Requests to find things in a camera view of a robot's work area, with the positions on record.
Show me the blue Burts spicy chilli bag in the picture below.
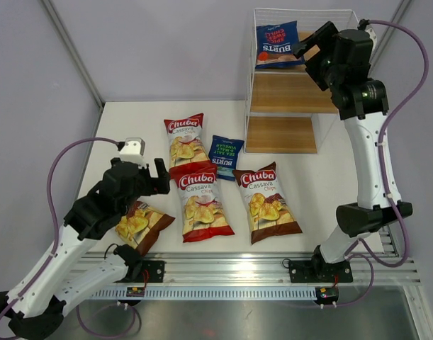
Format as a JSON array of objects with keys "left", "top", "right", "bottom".
[{"left": 256, "top": 21, "right": 305, "bottom": 69}]

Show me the blue Burts sea salt bag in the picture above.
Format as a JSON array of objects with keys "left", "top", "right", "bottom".
[{"left": 208, "top": 135, "right": 244, "bottom": 181}]

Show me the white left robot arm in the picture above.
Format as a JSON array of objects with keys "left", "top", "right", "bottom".
[{"left": 0, "top": 158, "right": 170, "bottom": 339}]

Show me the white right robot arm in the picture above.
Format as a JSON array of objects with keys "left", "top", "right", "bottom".
[{"left": 287, "top": 21, "right": 412, "bottom": 283}]

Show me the brown Chuba bag on left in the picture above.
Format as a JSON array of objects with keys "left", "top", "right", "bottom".
[{"left": 115, "top": 200, "right": 175, "bottom": 256}]

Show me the brown chuba bag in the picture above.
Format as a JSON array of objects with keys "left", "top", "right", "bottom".
[
  {"left": 115, "top": 200, "right": 175, "bottom": 256},
  {"left": 232, "top": 162, "right": 302, "bottom": 244}
]

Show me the red Chuba bag at back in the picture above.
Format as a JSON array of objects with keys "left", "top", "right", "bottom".
[{"left": 164, "top": 113, "right": 210, "bottom": 172}]

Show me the red chuba bag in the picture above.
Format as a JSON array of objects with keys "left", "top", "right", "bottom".
[
  {"left": 171, "top": 165, "right": 235, "bottom": 243},
  {"left": 164, "top": 113, "right": 210, "bottom": 172}
]

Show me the red Chuba bag in middle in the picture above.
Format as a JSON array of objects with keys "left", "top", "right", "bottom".
[{"left": 171, "top": 165, "right": 235, "bottom": 243}]

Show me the brown Chuba bag on right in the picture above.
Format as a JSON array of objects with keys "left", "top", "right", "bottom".
[{"left": 232, "top": 162, "right": 302, "bottom": 244}]

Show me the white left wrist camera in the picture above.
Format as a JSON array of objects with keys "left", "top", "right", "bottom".
[{"left": 118, "top": 137, "right": 146, "bottom": 167}]

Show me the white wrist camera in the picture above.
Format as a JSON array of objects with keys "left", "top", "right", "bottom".
[
  {"left": 357, "top": 19, "right": 378, "bottom": 50},
  {"left": 118, "top": 137, "right": 146, "bottom": 167}
]

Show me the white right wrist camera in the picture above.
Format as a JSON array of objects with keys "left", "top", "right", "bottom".
[{"left": 357, "top": 19, "right": 378, "bottom": 50}]

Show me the white wire wooden shelf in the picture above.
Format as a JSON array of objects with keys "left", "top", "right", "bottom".
[{"left": 244, "top": 8, "right": 358, "bottom": 154}]

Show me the right aluminium frame post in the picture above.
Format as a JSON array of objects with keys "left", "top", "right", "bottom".
[{"left": 345, "top": 0, "right": 414, "bottom": 107}]

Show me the aluminium frame post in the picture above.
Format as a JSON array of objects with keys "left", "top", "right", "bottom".
[
  {"left": 345, "top": 0, "right": 414, "bottom": 107},
  {"left": 38, "top": 0, "right": 105, "bottom": 112}
]

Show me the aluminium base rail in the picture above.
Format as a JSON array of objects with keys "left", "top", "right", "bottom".
[{"left": 42, "top": 251, "right": 422, "bottom": 302}]

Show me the left aluminium frame post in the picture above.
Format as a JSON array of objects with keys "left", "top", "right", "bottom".
[{"left": 38, "top": 0, "right": 105, "bottom": 112}]

